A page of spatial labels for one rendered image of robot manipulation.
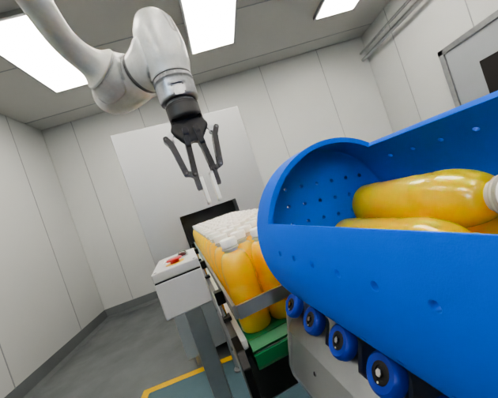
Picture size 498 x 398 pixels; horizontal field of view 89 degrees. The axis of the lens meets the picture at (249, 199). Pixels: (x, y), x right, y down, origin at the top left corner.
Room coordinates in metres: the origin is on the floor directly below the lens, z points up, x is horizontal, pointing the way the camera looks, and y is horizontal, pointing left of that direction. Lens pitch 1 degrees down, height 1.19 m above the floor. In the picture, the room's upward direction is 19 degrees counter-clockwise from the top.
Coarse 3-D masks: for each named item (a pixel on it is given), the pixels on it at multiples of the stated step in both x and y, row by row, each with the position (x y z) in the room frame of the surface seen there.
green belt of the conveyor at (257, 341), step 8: (272, 320) 0.58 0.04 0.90; (280, 320) 0.57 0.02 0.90; (240, 328) 0.60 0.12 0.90; (272, 328) 0.55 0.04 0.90; (280, 328) 0.54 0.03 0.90; (248, 336) 0.55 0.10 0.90; (256, 336) 0.54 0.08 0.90; (264, 336) 0.53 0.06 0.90; (272, 336) 0.53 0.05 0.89; (280, 336) 0.52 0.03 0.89; (248, 344) 0.61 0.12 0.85; (256, 344) 0.52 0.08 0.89; (264, 344) 0.51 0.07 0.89; (280, 344) 0.52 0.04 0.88; (264, 352) 0.51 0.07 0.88; (272, 352) 0.51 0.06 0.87; (280, 352) 0.51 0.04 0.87; (288, 352) 0.52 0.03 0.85; (256, 360) 0.50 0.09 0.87; (264, 360) 0.50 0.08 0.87; (272, 360) 0.51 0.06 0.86
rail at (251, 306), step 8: (272, 288) 0.55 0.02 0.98; (280, 288) 0.55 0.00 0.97; (256, 296) 0.54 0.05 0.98; (264, 296) 0.54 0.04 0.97; (272, 296) 0.55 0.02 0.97; (280, 296) 0.55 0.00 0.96; (288, 296) 0.56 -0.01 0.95; (240, 304) 0.53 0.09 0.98; (248, 304) 0.53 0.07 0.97; (256, 304) 0.54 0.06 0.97; (264, 304) 0.54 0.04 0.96; (240, 312) 0.53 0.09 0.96; (248, 312) 0.53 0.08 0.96
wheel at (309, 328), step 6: (306, 312) 0.42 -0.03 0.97; (312, 312) 0.41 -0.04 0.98; (318, 312) 0.40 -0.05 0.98; (306, 318) 0.42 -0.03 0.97; (312, 318) 0.40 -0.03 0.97; (318, 318) 0.39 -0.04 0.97; (324, 318) 0.39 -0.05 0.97; (306, 324) 0.41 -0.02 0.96; (312, 324) 0.40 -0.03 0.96; (318, 324) 0.39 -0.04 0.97; (324, 324) 0.39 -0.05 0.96; (306, 330) 0.41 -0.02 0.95; (312, 330) 0.39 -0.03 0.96; (318, 330) 0.39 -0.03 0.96
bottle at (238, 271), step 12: (228, 252) 0.57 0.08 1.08; (240, 252) 0.57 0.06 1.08; (228, 264) 0.55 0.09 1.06; (240, 264) 0.55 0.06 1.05; (252, 264) 0.58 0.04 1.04; (228, 276) 0.55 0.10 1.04; (240, 276) 0.55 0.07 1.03; (252, 276) 0.56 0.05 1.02; (228, 288) 0.57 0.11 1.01; (240, 288) 0.55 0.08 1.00; (252, 288) 0.55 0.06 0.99; (240, 300) 0.55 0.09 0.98; (264, 312) 0.56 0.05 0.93; (240, 324) 0.57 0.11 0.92; (252, 324) 0.55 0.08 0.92; (264, 324) 0.55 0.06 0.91
